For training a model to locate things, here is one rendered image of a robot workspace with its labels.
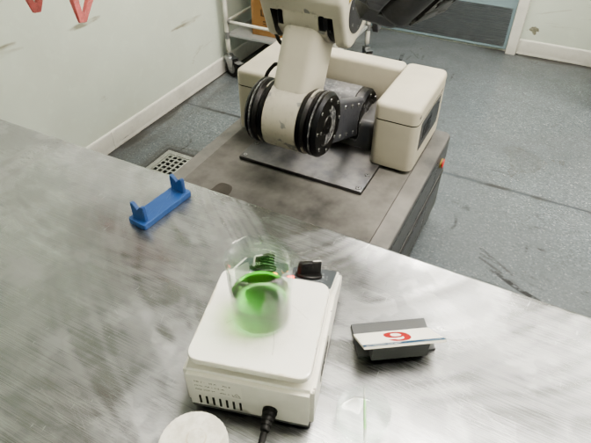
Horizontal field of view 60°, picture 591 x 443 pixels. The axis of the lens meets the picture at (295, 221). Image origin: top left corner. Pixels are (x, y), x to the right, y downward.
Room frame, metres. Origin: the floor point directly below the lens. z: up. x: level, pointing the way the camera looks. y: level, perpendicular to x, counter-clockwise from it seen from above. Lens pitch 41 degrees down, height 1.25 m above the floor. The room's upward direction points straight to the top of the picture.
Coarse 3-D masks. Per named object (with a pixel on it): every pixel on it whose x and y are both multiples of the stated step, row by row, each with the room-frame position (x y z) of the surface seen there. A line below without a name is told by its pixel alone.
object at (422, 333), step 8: (360, 336) 0.36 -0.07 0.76; (368, 336) 0.35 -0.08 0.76; (376, 336) 0.35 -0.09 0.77; (384, 336) 0.35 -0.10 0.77; (392, 336) 0.35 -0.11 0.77; (400, 336) 0.35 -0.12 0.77; (408, 336) 0.35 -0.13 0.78; (416, 336) 0.35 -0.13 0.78; (424, 336) 0.34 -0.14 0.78; (432, 336) 0.34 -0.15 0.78; (368, 344) 0.33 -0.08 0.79
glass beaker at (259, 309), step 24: (240, 240) 0.35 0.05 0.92; (264, 240) 0.36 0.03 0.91; (240, 264) 0.35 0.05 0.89; (264, 264) 0.36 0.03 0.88; (288, 264) 0.34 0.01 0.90; (240, 288) 0.30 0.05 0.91; (264, 288) 0.30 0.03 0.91; (288, 288) 0.32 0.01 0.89; (240, 312) 0.30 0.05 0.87; (264, 312) 0.30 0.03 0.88; (288, 312) 0.32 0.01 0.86; (264, 336) 0.30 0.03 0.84
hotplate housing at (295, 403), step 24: (336, 288) 0.39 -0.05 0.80; (192, 384) 0.27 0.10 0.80; (216, 384) 0.27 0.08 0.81; (240, 384) 0.26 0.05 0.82; (264, 384) 0.26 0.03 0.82; (288, 384) 0.26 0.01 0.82; (312, 384) 0.26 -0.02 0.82; (216, 408) 0.27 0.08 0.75; (240, 408) 0.26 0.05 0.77; (264, 408) 0.26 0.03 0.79; (288, 408) 0.25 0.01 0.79; (312, 408) 0.25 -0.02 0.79
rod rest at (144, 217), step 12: (180, 180) 0.63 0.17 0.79; (168, 192) 0.63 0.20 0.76; (180, 192) 0.63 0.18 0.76; (132, 204) 0.57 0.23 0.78; (156, 204) 0.60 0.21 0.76; (168, 204) 0.60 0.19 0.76; (132, 216) 0.57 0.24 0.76; (144, 216) 0.56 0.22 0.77; (156, 216) 0.57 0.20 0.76; (144, 228) 0.55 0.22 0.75
